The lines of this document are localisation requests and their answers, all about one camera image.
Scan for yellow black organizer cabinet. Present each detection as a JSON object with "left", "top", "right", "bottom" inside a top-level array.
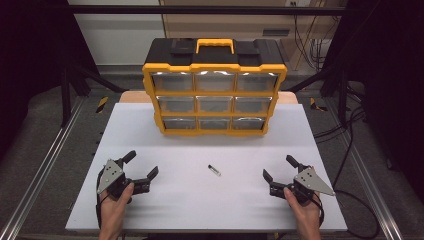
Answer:
[{"left": 142, "top": 37, "right": 288, "bottom": 137}]

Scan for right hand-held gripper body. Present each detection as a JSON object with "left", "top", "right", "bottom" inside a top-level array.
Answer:
[{"left": 269, "top": 163, "right": 336, "bottom": 206}]

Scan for short black floor cables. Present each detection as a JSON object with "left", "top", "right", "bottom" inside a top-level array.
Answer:
[{"left": 313, "top": 109, "right": 366, "bottom": 144}]

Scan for person's right hand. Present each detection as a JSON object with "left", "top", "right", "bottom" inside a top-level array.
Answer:
[{"left": 283, "top": 186, "right": 323, "bottom": 240}]

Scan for black curtain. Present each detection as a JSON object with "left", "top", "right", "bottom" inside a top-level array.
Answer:
[
  {"left": 0, "top": 0, "right": 101, "bottom": 161},
  {"left": 321, "top": 0, "right": 424, "bottom": 201}
]

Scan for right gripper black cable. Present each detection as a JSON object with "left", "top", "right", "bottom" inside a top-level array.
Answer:
[{"left": 312, "top": 192, "right": 325, "bottom": 228}]

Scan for light wooden cabinet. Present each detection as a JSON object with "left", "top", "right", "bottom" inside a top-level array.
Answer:
[{"left": 159, "top": 0, "right": 349, "bottom": 72}]

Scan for transparent pull-out drawer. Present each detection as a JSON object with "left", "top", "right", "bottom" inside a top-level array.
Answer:
[{"left": 151, "top": 71, "right": 194, "bottom": 93}]

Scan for long looping black floor cable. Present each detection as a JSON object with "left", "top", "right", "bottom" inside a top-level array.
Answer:
[{"left": 332, "top": 106, "right": 381, "bottom": 240}]

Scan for wooden table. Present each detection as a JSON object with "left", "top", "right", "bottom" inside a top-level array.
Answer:
[{"left": 119, "top": 89, "right": 299, "bottom": 105}]

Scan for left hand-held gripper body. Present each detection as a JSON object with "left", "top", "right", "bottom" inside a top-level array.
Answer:
[{"left": 96, "top": 159, "right": 151, "bottom": 204}]

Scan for person's left hand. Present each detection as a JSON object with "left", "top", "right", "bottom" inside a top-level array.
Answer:
[{"left": 98, "top": 182, "right": 135, "bottom": 240}]

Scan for black metal stand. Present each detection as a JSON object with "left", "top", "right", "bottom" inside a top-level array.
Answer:
[
  {"left": 286, "top": 61, "right": 351, "bottom": 128},
  {"left": 59, "top": 61, "right": 128, "bottom": 128}
]

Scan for aluminium floor rail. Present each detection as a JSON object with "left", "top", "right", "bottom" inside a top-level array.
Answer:
[
  {"left": 0, "top": 96, "right": 85, "bottom": 240},
  {"left": 323, "top": 96, "right": 405, "bottom": 240}
]

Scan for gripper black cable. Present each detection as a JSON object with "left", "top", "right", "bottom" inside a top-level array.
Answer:
[
  {"left": 95, "top": 168, "right": 111, "bottom": 229},
  {"left": 312, "top": 192, "right": 325, "bottom": 228}
]

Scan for yellow black hazard tape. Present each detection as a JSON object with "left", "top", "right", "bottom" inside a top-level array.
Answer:
[
  {"left": 95, "top": 95, "right": 110, "bottom": 114},
  {"left": 309, "top": 97, "right": 329, "bottom": 113}
]

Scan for grid of clear plastic bins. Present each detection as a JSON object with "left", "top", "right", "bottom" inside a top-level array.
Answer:
[{"left": 155, "top": 70, "right": 279, "bottom": 132}]

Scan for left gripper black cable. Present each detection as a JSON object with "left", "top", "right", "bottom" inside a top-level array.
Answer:
[{"left": 95, "top": 168, "right": 111, "bottom": 229}]

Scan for bundle of hanging cables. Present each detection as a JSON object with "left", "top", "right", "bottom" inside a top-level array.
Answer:
[{"left": 292, "top": 14, "right": 332, "bottom": 72}]

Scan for black horizontal bar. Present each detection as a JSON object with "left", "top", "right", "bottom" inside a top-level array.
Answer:
[{"left": 66, "top": 4, "right": 348, "bottom": 16}]

